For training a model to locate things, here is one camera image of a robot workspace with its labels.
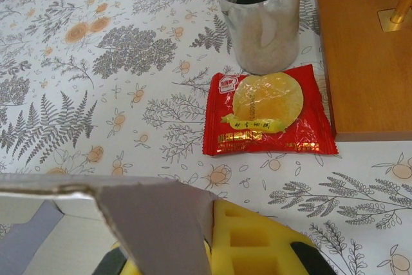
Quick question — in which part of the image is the gold wire rack wooden base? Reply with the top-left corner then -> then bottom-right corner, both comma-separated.
311,0 -> 412,143

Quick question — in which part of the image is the lavender paper box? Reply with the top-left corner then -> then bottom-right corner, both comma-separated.
0,173 -> 220,275

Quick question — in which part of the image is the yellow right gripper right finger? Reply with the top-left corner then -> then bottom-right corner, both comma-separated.
205,199 -> 335,275

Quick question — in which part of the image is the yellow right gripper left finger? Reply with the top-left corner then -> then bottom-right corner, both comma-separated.
91,239 -> 142,275

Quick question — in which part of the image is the red snack packet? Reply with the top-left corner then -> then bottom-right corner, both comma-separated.
202,64 -> 339,156

